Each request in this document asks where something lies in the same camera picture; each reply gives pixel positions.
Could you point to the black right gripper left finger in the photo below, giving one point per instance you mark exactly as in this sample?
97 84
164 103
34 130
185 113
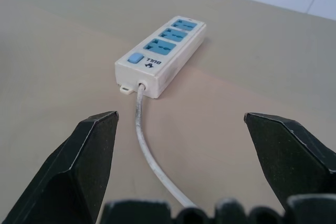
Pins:
71 171

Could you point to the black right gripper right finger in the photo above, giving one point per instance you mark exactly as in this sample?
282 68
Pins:
288 155

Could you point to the white power strip blue sockets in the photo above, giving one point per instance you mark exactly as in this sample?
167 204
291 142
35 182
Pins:
160 58

